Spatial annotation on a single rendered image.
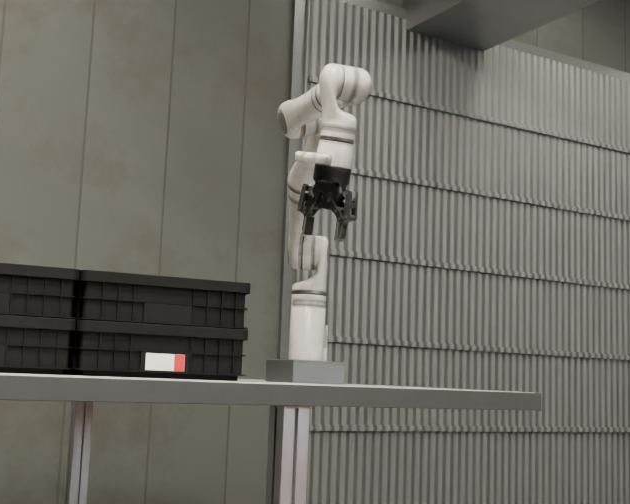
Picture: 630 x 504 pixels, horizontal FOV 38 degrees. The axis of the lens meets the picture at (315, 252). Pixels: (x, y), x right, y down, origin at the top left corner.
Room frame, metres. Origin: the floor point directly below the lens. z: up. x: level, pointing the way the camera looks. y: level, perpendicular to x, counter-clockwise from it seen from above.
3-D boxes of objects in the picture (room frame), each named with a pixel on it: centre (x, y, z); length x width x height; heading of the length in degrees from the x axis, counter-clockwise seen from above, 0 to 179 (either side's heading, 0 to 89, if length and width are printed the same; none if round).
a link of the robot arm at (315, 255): (2.39, 0.01, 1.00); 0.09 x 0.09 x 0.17; 87
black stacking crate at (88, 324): (2.19, 0.39, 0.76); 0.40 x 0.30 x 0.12; 114
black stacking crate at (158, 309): (2.19, 0.39, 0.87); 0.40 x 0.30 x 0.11; 114
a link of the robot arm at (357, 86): (1.81, -0.05, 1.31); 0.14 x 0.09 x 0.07; 17
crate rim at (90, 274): (2.19, 0.39, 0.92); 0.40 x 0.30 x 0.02; 114
